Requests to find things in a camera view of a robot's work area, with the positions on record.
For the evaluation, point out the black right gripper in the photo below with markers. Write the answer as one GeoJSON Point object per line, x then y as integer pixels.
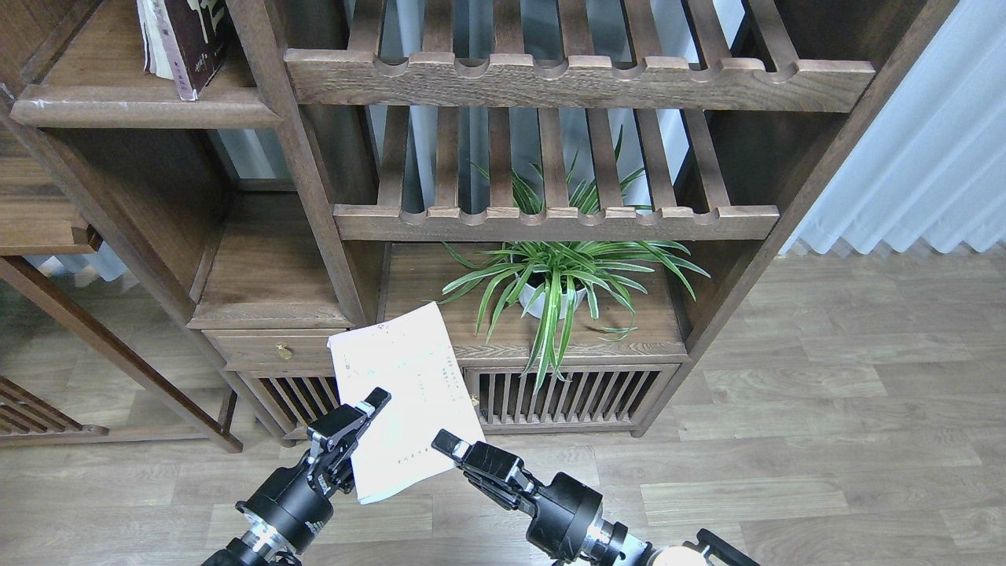
{"type": "Point", "coordinates": [566, 522]}

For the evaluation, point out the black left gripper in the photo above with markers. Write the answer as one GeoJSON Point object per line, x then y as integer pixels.
{"type": "Point", "coordinates": [288, 511]}

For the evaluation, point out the white purple book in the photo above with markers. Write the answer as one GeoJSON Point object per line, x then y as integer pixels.
{"type": "Point", "coordinates": [412, 358]}

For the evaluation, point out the red paperback book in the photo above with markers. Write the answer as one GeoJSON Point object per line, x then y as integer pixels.
{"type": "Point", "coordinates": [155, 55]}

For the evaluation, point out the maroon book white characters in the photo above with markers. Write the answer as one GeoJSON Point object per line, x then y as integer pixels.
{"type": "Point", "coordinates": [195, 35]}

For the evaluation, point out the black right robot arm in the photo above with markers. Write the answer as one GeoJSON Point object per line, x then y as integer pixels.
{"type": "Point", "coordinates": [639, 552]}

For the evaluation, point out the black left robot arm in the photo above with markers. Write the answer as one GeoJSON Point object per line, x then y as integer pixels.
{"type": "Point", "coordinates": [229, 556]}

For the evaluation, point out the brass drawer knob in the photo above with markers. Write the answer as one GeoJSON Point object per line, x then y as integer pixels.
{"type": "Point", "coordinates": [284, 352]}

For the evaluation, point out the white plant pot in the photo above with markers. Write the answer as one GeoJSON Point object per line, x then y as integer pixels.
{"type": "Point", "coordinates": [535, 297]}

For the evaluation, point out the green spider plant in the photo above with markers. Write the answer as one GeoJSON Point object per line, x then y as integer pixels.
{"type": "Point", "coordinates": [597, 265]}

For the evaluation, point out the dark wooden bookshelf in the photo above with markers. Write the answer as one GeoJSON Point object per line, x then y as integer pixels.
{"type": "Point", "coordinates": [310, 186]}

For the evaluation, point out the wooden side rack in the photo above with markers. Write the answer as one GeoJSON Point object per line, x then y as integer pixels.
{"type": "Point", "coordinates": [38, 219]}

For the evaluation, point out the white pleated curtain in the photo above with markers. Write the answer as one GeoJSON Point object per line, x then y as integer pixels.
{"type": "Point", "coordinates": [930, 170]}

